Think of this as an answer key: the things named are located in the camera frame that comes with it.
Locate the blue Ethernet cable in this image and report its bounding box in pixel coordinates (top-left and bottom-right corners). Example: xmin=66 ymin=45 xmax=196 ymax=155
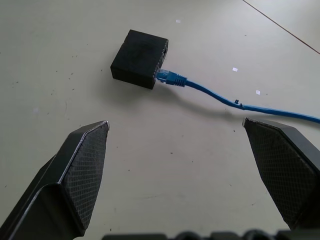
xmin=155 ymin=68 xmax=320 ymax=125

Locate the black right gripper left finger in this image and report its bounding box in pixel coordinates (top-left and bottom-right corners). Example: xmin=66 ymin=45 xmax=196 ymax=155
xmin=0 ymin=120 xmax=111 ymax=240

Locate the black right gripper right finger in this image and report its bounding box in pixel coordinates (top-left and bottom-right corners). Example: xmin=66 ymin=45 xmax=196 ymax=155
xmin=241 ymin=117 xmax=320 ymax=231

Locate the black plastic box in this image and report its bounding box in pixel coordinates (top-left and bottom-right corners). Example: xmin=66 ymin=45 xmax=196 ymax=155
xmin=110 ymin=29 xmax=170 ymax=91

